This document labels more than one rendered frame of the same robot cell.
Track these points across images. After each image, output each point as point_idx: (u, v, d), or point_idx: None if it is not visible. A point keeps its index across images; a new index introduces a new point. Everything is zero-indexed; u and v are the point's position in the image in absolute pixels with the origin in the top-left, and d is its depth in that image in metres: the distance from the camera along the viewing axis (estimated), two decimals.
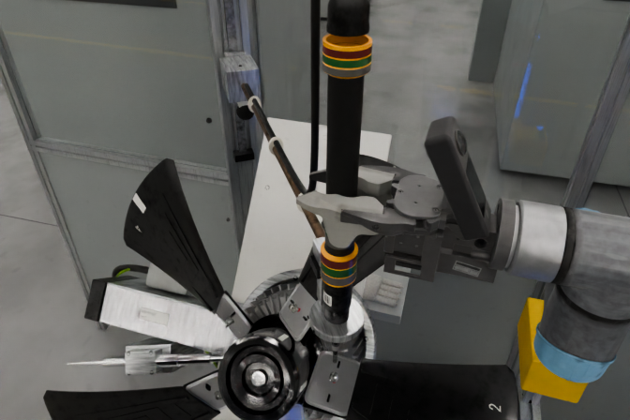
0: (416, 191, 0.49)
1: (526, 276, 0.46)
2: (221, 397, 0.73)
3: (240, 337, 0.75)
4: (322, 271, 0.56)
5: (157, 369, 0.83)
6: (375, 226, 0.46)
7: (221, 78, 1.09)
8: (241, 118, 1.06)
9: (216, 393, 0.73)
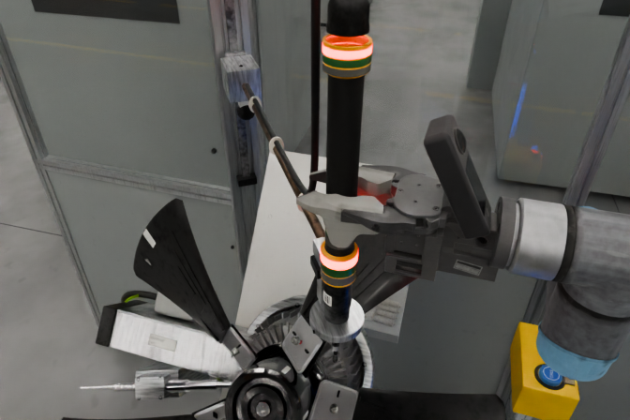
0: (416, 190, 0.49)
1: (527, 274, 0.46)
2: None
3: (246, 367, 0.80)
4: (322, 271, 0.56)
5: (166, 395, 0.88)
6: (375, 225, 0.46)
7: (222, 78, 1.09)
8: (242, 118, 1.06)
9: None
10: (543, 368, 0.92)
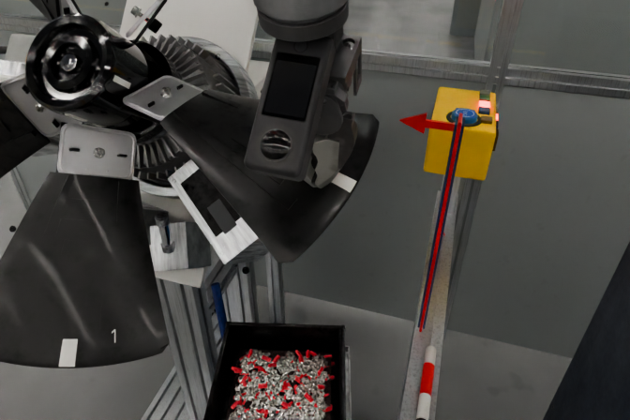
0: None
1: None
2: (43, 110, 0.63)
3: None
4: None
5: None
6: (350, 140, 0.45)
7: None
8: None
9: (37, 103, 0.63)
10: (456, 110, 0.77)
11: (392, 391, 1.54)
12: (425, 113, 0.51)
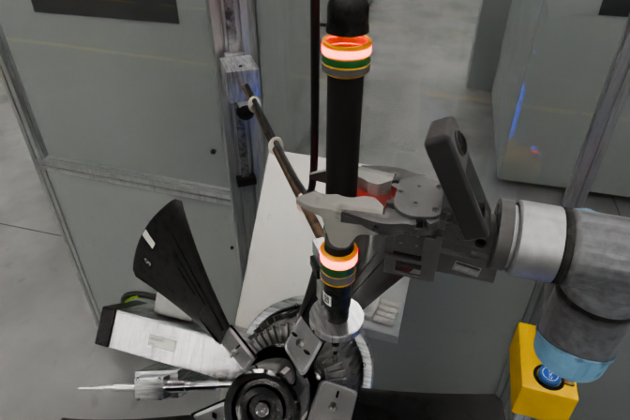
0: (416, 191, 0.49)
1: (526, 276, 0.46)
2: (233, 355, 0.78)
3: (289, 352, 0.79)
4: (322, 271, 0.56)
5: (165, 395, 0.88)
6: (375, 226, 0.46)
7: (221, 78, 1.09)
8: (241, 118, 1.06)
9: (235, 349, 0.78)
10: (542, 368, 0.92)
11: None
12: None
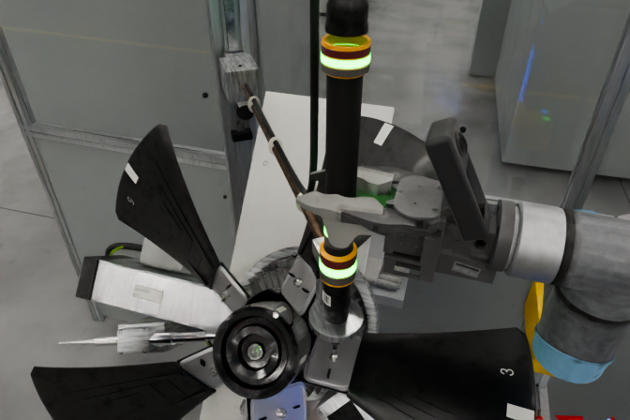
0: (416, 192, 0.49)
1: (525, 277, 0.46)
2: (224, 298, 0.71)
3: (286, 293, 0.71)
4: (322, 271, 0.56)
5: (151, 348, 0.80)
6: (375, 227, 0.46)
7: (221, 78, 1.09)
8: (241, 118, 1.06)
9: (226, 291, 0.71)
10: None
11: None
12: (581, 418, 0.59)
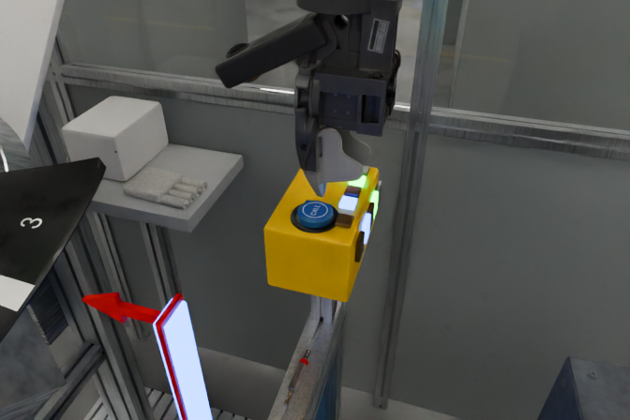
0: None
1: None
2: None
3: None
4: None
5: None
6: (307, 144, 0.44)
7: None
8: None
9: None
10: (304, 204, 0.54)
11: None
12: (113, 295, 0.29)
